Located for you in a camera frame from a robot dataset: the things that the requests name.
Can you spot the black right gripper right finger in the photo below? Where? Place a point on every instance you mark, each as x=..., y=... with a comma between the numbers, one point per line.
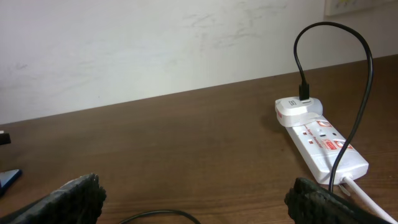
x=308, y=203

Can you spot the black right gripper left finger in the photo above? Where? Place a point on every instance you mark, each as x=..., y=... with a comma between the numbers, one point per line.
x=78, y=201

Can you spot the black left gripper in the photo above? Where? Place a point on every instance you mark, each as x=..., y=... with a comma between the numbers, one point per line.
x=5, y=138

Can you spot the blue Galaxy smartphone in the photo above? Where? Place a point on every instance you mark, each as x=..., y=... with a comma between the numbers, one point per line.
x=8, y=178

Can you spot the white USB charger plug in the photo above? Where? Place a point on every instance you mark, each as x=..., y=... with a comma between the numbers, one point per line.
x=291, y=111

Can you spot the white power strip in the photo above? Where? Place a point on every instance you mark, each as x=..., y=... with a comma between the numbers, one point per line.
x=319, y=143

